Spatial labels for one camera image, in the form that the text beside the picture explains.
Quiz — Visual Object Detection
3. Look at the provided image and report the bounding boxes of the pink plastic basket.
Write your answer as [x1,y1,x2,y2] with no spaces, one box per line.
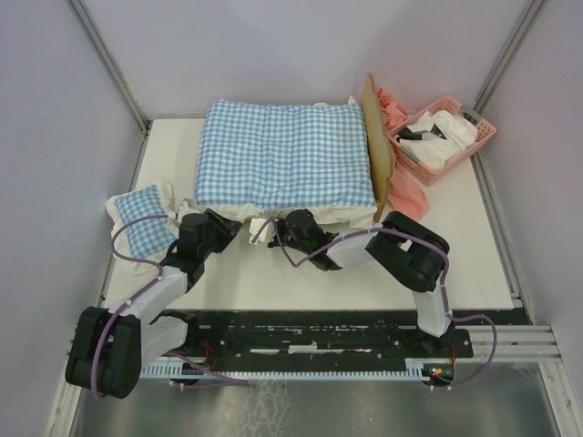
[389,96,496,187]

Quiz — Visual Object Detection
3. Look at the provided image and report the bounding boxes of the aluminium corner post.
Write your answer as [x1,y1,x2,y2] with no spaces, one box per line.
[66,0,150,133]
[473,0,547,115]

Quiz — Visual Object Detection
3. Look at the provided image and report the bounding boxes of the black white object in basket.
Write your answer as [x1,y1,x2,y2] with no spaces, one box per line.
[397,125,447,141]

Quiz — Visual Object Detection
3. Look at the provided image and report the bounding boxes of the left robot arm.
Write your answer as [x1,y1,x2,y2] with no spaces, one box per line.
[65,209,242,399]

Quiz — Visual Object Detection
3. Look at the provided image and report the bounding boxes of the left aluminium corner post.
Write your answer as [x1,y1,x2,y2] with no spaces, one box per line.
[66,0,150,133]

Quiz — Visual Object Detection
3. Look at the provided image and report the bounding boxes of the white cloth in basket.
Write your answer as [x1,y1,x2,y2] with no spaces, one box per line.
[396,110,477,171]

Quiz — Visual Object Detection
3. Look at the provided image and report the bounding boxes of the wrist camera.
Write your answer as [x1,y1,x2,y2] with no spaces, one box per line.
[249,218,277,246]
[176,198,198,222]

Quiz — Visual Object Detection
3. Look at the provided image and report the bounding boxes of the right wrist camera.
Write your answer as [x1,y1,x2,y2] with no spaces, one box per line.
[249,218,277,246]

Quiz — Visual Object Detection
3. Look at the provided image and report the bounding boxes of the wooden pet bed frame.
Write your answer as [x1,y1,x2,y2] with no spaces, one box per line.
[360,73,395,223]

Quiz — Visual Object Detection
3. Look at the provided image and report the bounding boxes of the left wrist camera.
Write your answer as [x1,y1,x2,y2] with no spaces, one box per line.
[176,198,198,222]

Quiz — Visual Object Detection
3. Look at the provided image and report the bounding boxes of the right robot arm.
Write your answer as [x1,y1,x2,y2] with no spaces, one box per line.
[267,209,453,356]

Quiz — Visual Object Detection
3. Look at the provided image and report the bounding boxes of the blue checkered mattress cushion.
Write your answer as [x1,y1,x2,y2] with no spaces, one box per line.
[194,100,377,229]

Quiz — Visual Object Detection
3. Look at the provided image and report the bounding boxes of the small blue checkered pillow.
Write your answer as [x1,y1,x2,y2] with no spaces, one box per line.
[106,181,179,276]

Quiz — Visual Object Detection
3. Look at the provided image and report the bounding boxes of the right aluminium corner post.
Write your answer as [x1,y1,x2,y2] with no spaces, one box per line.
[473,0,547,115]

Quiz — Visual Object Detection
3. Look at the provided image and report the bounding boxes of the white slotted cable duct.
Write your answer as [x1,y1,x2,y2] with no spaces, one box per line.
[139,358,454,382]

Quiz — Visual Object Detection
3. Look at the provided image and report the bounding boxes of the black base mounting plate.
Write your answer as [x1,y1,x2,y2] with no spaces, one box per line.
[179,310,474,364]

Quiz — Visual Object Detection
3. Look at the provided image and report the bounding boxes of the pink crumpled cloth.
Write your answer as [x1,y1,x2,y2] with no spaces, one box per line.
[376,88,429,221]

